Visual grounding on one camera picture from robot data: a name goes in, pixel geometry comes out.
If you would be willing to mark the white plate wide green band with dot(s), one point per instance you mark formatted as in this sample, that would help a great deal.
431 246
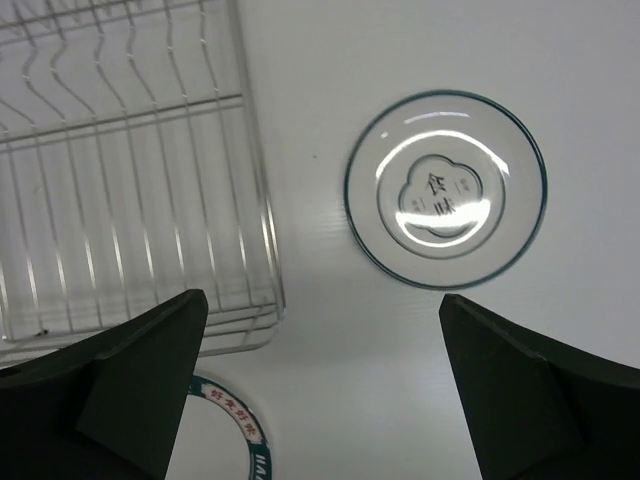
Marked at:
220 436

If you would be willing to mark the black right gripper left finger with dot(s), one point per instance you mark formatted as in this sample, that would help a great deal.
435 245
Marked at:
107 407

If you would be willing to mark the metal wire dish rack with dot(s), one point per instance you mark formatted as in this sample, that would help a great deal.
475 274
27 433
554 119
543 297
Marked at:
131 170

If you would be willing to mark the white plate thin green rim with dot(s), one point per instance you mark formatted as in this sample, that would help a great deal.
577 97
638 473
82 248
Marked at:
445 189

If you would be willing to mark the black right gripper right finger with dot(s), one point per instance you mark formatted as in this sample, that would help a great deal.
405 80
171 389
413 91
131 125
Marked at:
537 408

